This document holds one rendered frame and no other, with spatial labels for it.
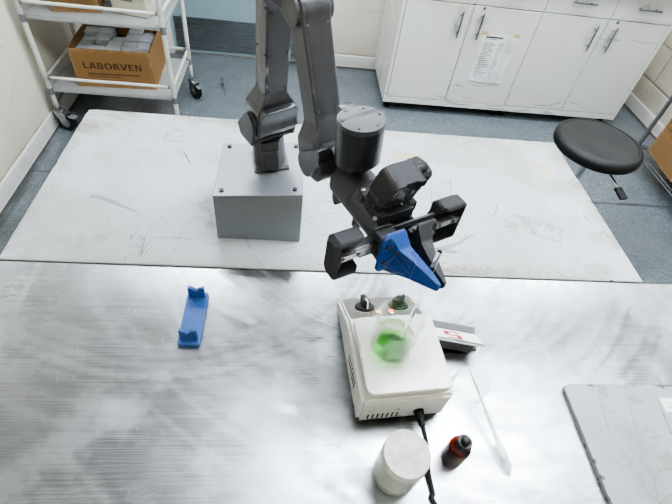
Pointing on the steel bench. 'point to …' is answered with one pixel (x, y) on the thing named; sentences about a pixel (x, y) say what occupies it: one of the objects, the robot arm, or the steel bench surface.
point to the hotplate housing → (427, 403)
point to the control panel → (360, 311)
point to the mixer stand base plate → (626, 438)
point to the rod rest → (193, 318)
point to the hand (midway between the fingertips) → (422, 264)
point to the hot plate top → (430, 364)
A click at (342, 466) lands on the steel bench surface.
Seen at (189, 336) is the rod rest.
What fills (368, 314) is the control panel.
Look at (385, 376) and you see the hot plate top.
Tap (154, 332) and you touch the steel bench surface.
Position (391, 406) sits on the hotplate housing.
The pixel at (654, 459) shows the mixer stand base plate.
